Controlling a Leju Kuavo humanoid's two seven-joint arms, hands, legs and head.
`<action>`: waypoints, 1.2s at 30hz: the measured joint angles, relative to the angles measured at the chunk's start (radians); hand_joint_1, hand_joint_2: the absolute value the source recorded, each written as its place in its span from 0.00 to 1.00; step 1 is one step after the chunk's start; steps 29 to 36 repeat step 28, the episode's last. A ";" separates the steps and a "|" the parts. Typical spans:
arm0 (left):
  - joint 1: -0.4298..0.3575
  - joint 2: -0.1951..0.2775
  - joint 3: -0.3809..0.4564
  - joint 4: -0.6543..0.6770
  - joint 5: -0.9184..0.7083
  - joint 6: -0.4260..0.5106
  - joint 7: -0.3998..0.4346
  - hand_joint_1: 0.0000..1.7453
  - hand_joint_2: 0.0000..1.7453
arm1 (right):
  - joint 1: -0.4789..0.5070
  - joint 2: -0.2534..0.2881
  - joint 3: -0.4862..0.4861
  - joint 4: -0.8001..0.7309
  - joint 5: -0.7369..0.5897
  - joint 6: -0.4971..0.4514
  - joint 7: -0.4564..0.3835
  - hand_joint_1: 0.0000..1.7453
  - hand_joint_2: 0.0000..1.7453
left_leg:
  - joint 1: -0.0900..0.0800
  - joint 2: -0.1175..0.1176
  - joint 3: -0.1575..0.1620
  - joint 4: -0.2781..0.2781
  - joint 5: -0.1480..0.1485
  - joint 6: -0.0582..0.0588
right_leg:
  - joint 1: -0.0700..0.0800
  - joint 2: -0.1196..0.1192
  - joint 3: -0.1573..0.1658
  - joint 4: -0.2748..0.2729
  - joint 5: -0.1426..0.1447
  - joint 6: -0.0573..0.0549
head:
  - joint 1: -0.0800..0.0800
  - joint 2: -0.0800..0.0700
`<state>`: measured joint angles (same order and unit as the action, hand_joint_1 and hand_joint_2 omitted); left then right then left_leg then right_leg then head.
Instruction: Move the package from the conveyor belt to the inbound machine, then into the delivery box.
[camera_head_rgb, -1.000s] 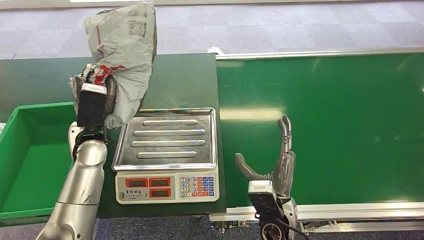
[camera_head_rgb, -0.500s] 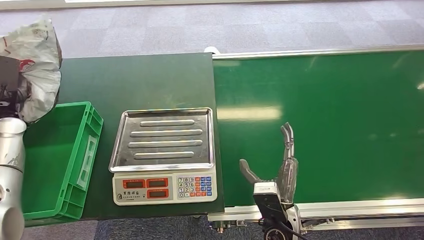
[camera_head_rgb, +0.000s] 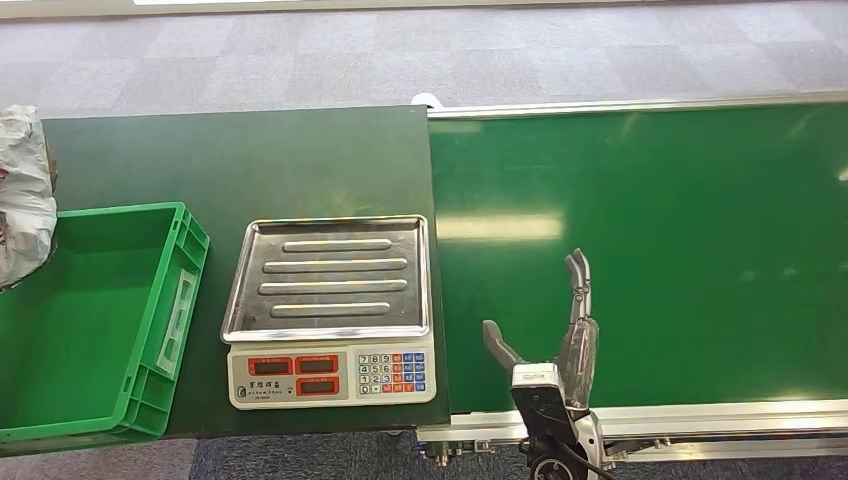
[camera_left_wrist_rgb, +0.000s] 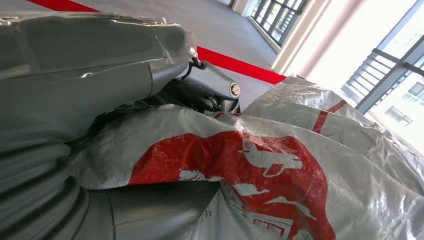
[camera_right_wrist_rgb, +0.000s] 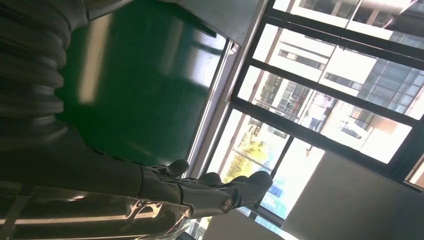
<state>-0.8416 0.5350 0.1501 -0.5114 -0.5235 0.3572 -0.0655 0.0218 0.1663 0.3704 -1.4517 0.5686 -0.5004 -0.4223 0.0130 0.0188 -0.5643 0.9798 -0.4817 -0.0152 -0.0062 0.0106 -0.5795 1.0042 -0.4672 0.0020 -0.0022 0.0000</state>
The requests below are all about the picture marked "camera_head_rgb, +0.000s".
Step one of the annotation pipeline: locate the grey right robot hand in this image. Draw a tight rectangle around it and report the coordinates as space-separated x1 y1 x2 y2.
482 248 601 413

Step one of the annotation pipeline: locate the white plastic mailer package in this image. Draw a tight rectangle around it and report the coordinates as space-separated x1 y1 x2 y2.
0 104 60 291

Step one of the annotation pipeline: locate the white electronic scale body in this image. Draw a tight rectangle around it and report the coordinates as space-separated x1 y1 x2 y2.
227 334 438 411

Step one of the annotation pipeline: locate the steel scale weighing tray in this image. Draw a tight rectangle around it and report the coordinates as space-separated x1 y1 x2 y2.
220 213 432 344

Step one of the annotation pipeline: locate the dark green table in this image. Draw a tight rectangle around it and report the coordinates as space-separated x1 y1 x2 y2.
0 104 452 458

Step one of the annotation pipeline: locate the green plastic crate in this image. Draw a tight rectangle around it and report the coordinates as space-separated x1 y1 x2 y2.
0 201 211 444

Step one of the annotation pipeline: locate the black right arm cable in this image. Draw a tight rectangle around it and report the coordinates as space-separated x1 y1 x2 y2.
556 437 617 480

